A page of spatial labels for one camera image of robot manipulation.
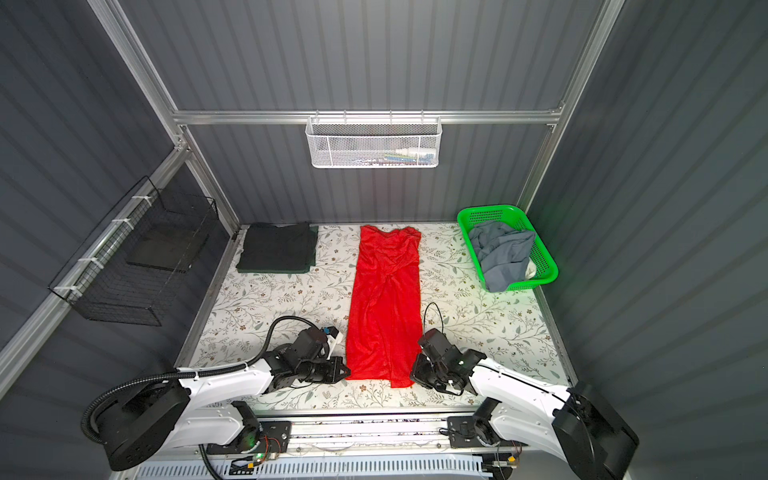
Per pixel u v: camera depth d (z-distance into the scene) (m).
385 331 0.91
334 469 0.77
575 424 0.42
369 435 0.75
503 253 0.94
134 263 0.75
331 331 0.81
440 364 0.65
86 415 0.41
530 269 0.99
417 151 0.91
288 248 1.12
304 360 0.68
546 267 0.99
